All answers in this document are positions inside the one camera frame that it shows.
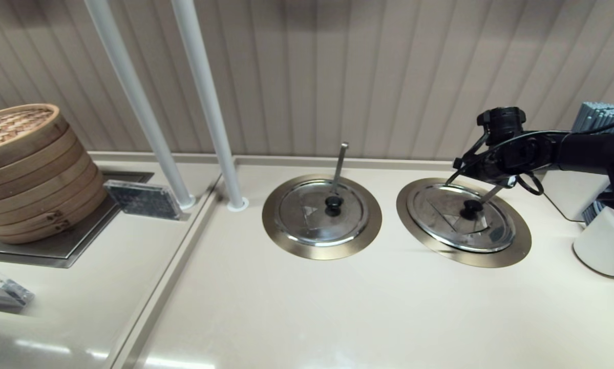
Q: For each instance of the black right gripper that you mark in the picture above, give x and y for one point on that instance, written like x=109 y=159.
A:
x=516 y=154

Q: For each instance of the white utensil holder box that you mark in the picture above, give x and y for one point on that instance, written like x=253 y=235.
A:
x=573 y=197

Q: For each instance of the round steel pot lid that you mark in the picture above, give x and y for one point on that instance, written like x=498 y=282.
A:
x=440 y=215
x=306 y=225

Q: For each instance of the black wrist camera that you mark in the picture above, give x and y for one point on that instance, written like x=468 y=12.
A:
x=458 y=164

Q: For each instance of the bamboo steamer basket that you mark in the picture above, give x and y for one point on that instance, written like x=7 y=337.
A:
x=30 y=185
x=30 y=218
x=30 y=202
x=30 y=169
x=30 y=234

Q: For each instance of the dark acrylic sign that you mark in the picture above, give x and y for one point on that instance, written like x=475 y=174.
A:
x=143 y=200

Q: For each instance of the white support pole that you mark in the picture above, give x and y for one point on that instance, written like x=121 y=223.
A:
x=210 y=102
x=135 y=92

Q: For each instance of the woven bamboo steamer lid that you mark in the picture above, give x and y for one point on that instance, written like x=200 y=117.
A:
x=15 y=127

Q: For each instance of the clear acrylic block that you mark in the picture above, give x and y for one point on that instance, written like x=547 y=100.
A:
x=4 y=294

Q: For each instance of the grey chopsticks bundle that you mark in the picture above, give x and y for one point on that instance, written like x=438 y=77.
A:
x=601 y=117

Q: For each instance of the white round container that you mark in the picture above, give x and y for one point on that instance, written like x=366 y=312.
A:
x=601 y=251

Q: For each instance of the recessed steel tray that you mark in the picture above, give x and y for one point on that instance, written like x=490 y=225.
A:
x=81 y=241

